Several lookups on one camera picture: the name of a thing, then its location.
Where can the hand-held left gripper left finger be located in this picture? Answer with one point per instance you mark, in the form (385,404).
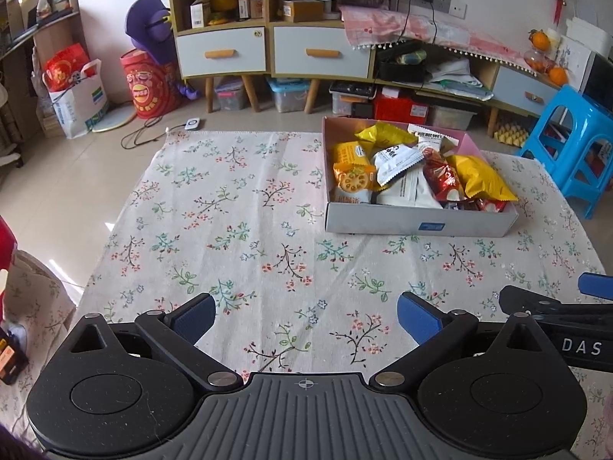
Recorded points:
(194,318)

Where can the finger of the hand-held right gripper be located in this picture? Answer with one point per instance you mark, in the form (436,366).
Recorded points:
(565,304)
(596,285)

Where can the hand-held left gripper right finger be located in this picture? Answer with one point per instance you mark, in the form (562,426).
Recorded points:
(419,318)

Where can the pink cardboard box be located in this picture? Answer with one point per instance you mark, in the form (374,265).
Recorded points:
(383,223)

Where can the dark red snack packet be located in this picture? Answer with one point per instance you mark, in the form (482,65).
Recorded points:
(479,206)

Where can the large white printed snack packet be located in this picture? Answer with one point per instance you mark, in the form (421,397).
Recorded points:
(407,191)

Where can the red white snack packet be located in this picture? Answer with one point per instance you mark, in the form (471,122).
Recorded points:
(443,177)

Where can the large yellow snack packet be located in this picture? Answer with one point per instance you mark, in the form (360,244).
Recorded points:
(479,177)

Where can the white snack packet black lettering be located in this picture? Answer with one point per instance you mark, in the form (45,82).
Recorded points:
(395,160)

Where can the yellow snack packet orange print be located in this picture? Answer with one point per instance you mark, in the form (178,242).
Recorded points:
(349,153)

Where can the white snack packet green print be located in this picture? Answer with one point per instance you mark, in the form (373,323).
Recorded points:
(433,139)

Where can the person's right forearm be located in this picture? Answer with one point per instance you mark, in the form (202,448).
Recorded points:
(609,409)

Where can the floral tablecloth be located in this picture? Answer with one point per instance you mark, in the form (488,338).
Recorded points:
(239,230)

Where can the pale floral cloth cushion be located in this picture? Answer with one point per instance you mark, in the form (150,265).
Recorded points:
(33,306)

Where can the blue plastic stool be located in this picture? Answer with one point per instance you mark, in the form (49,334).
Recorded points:
(574,115)

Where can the egg tray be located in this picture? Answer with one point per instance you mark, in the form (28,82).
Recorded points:
(510,134)

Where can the black orange device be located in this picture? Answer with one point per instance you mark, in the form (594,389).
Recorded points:
(12,359)

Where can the white charger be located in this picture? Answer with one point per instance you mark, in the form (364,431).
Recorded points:
(192,123)

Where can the red cloth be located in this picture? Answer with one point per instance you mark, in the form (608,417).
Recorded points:
(5,244)

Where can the white microwave oven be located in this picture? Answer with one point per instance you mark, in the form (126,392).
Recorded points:
(598,81)

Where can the wide clear storage bin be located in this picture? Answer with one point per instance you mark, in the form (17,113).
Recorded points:
(452,117)

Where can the red box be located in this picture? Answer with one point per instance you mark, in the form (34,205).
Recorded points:
(400,110)

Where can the orange fruit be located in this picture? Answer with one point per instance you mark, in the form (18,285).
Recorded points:
(539,40)
(558,75)

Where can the round white base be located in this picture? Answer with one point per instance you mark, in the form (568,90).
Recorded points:
(115,119)

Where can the small clear storage bin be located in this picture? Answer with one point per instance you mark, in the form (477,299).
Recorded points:
(231,96)

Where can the oranges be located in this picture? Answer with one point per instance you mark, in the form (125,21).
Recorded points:
(536,60)

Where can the red cartoon bag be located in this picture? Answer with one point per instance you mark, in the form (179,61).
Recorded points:
(148,88)

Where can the clear bin black lid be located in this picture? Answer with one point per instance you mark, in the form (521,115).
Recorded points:
(352,91)

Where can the white shopping bag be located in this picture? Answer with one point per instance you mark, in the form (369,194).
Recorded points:
(79,110)

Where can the blue lid storage bin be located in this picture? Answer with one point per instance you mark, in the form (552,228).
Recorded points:
(287,98)

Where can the low wooden tv stand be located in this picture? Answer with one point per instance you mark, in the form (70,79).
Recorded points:
(483,72)

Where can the loose papers pile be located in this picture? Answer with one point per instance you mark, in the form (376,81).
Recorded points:
(455,79)

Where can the black bag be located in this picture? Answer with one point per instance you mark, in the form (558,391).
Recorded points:
(400,72)

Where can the white foam box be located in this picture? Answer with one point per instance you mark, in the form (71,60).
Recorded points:
(589,33)

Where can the wooden drawer cabinet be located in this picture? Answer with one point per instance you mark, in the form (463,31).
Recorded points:
(270,52)

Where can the red gift bag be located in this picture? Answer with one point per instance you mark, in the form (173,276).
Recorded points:
(64,67)

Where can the pink cherry print cloth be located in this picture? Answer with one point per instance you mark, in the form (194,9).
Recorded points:
(455,36)

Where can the purple plush toy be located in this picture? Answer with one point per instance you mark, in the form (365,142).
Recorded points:
(148,24)

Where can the yellow fruit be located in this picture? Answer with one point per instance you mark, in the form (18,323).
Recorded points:
(222,4)

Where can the small brown white carton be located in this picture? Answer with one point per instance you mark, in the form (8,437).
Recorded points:
(249,7)

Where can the wooden bookshelf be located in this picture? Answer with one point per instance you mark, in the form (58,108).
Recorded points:
(48,33)

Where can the brown cardboard box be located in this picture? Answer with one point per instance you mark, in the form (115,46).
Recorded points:
(304,11)

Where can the wall socket panel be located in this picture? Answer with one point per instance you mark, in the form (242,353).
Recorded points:
(455,7)

